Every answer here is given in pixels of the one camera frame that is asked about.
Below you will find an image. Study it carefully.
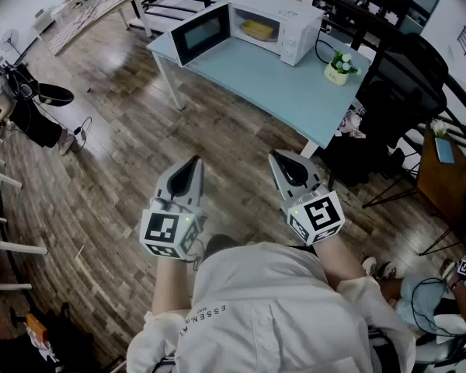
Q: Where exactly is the person's left forearm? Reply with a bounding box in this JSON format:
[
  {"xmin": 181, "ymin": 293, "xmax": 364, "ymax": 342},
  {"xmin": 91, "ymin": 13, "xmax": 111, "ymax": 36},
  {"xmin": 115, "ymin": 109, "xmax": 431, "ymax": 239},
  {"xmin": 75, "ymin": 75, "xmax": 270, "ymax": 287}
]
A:
[{"xmin": 151, "ymin": 253, "xmax": 203, "ymax": 319}]

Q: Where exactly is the black floor cable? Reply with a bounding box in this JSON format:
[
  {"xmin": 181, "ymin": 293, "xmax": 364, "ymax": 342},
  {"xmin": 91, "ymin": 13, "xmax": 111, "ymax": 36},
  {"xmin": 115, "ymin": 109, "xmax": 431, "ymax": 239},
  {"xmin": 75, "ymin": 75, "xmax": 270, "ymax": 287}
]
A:
[{"xmin": 74, "ymin": 116, "xmax": 94, "ymax": 144}]

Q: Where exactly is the white furniture frame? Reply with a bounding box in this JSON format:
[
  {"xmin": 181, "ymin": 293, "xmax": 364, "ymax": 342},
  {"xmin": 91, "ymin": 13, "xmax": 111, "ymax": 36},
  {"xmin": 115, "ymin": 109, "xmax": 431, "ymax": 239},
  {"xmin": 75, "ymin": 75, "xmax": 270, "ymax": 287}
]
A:
[{"xmin": 0, "ymin": 130, "xmax": 50, "ymax": 291}]

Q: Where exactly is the potted plant with white flowers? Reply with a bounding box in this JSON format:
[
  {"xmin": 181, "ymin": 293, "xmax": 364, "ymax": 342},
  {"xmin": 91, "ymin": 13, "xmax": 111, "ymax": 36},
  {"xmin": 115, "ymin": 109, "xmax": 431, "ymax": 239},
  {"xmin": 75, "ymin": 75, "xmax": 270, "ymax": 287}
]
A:
[{"xmin": 323, "ymin": 49, "xmax": 362, "ymax": 87}]

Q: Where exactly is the black office chair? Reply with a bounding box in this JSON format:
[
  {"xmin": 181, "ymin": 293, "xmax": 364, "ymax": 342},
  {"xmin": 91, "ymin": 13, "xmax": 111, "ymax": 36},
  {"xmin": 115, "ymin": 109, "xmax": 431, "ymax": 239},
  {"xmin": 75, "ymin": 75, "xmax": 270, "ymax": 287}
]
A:
[{"xmin": 322, "ymin": 32, "xmax": 450, "ymax": 188}]

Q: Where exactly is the yellow tray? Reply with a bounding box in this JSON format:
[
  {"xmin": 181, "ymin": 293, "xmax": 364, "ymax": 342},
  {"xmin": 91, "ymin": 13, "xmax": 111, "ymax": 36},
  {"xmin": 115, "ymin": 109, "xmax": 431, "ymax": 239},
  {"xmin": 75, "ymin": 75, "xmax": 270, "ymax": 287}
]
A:
[{"xmin": 240, "ymin": 19, "xmax": 275, "ymax": 41}]

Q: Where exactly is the black shoulder strap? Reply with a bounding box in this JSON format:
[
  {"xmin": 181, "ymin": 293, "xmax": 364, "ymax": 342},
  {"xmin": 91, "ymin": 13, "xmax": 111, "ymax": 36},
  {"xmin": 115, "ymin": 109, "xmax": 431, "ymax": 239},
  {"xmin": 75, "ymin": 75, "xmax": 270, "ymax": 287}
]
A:
[{"xmin": 367, "ymin": 326, "xmax": 403, "ymax": 373}]

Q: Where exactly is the orange box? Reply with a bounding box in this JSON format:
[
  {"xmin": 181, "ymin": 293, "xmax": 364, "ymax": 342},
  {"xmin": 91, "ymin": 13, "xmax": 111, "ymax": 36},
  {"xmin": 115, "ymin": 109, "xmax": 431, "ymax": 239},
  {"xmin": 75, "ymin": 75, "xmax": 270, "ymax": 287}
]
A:
[{"xmin": 24, "ymin": 312, "xmax": 48, "ymax": 338}]

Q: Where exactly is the black metal railing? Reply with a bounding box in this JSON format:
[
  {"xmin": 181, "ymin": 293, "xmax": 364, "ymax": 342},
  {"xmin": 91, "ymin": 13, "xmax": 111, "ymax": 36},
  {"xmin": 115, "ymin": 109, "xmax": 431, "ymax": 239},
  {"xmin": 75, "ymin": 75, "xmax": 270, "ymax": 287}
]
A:
[{"xmin": 123, "ymin": 0, "xmax": 466, "ymax": 162}]

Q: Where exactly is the white flower bouquet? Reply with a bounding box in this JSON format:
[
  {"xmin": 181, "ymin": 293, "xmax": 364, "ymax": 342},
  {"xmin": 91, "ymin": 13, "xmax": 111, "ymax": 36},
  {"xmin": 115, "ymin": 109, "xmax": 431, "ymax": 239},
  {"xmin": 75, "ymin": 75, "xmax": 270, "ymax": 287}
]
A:
[{"xmin": 430, "ymin": 118, "xmax": 450, "ymax": 138}]

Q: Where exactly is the person's white shirt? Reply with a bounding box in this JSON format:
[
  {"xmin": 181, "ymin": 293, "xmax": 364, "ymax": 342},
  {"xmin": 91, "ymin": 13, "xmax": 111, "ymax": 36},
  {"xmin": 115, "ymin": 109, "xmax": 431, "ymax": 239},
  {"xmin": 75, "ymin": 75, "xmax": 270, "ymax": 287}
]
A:
[{"xmin": 126, "ymin": 242, "xmax": 416, "ymax": 373}]

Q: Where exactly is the brown wooden desk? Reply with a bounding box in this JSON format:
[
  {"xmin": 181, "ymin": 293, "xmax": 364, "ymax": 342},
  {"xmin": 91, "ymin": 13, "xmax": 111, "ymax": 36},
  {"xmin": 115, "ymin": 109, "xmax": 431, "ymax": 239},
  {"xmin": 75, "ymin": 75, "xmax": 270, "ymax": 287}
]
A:
[{"xmin": 363, "ymin": 121, "xmax": 466, "ymax": 256}]

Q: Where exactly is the white microwave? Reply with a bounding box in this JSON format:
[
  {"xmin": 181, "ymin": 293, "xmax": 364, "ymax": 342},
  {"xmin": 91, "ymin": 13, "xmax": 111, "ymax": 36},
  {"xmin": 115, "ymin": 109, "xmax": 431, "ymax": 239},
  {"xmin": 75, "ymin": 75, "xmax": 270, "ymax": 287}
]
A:
[{"xmin": 166, "ymin": 0, "xmax": 325, "ymax": 68}]

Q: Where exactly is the blue book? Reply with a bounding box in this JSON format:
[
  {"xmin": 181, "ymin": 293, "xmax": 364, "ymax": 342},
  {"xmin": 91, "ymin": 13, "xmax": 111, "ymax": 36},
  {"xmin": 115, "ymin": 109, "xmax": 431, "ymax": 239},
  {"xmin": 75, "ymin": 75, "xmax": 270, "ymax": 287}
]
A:
[{"xmin": 434, "ymin": 137, "xmax": 456, "ymax": 165}]

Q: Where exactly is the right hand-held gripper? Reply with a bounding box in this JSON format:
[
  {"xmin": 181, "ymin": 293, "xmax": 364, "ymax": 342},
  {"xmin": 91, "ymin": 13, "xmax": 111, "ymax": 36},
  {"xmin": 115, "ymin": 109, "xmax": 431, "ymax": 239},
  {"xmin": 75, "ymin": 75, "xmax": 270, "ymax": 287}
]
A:
[{"xmin": 269, "ymin": 150, "xmax": 346, "ymax": 247}]

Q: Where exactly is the light blue table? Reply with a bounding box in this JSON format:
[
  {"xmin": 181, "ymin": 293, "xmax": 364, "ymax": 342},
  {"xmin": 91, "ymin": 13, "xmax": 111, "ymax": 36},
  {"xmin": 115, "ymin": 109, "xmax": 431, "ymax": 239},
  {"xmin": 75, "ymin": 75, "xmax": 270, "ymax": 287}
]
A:
[{"xmin": 146, "ymin": 33, "xmax": 374, "ymax": 159}]

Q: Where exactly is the person's right forearm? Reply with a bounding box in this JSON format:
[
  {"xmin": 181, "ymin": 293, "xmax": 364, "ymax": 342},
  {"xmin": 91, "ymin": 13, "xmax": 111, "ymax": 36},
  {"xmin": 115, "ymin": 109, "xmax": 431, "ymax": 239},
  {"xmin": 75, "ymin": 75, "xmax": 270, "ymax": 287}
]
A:
[{"xmin": 313, "ymin": 234, "xmax": 368, "ymax": 291}]

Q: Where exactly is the white standing fan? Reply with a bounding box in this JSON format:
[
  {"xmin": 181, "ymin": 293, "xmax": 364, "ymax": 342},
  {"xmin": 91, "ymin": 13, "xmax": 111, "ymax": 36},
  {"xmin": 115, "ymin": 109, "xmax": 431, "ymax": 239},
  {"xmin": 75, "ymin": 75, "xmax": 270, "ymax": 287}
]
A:
[{"xmin": 0, "ymin": 29, "xmax": 29, "ymax": 60}]

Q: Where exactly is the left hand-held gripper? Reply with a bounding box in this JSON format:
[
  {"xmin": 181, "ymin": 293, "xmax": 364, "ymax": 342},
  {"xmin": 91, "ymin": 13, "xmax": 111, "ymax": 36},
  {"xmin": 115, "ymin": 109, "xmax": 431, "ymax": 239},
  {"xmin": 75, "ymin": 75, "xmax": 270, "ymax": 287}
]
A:
[{"xmin": 138, "ymin": 155, "xmax": 209, "ymax": 262}]

